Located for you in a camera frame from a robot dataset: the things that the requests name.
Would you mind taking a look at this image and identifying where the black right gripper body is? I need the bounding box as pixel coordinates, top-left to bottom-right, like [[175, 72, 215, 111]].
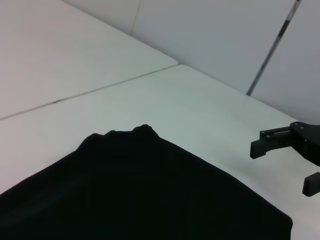
[[288, 121, 320, 167]]

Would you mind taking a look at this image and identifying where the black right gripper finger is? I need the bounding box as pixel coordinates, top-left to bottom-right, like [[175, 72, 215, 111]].
[[249, 126, 300, 160], [301, 171, 320, 199]]

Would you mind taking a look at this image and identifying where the black t-shirt with white print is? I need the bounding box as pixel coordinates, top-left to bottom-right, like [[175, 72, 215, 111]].
[[0, 123, 294, 240]]

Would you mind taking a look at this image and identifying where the grey metal pole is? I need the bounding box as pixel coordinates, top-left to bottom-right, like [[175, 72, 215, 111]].
[[245, 0, 303, 97]]

